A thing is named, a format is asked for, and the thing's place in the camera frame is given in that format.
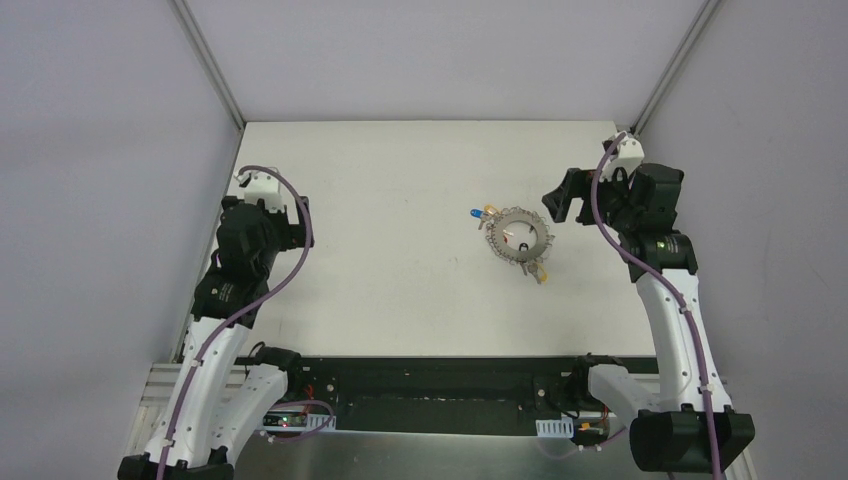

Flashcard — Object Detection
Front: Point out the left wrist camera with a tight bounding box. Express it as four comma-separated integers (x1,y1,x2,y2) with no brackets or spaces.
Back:
234,170,286,213

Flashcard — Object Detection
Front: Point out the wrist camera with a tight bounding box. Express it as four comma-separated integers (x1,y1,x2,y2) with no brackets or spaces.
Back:
234,170,286,213
601,132,645,179

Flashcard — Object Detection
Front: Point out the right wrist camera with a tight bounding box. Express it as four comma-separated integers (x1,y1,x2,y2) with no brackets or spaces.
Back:
601,132,645,179

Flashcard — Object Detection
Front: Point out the right white cable duct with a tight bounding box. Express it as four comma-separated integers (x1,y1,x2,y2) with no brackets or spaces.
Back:
535,417,574,439

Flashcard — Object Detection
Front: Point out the large metal keyring with rings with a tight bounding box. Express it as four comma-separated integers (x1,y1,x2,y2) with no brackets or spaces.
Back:
480,206,555,264

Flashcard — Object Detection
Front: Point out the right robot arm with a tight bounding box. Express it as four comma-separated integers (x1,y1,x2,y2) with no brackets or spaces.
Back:
542,163,755,476

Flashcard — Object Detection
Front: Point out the yellow plastic key tag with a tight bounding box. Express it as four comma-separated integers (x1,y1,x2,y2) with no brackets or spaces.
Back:
526,263,548,285

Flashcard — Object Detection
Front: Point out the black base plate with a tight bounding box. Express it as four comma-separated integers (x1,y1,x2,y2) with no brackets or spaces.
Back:
241,356,660,437

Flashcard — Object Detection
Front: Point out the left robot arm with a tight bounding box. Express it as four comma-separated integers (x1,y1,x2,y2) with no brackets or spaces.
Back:
117,196,314,479

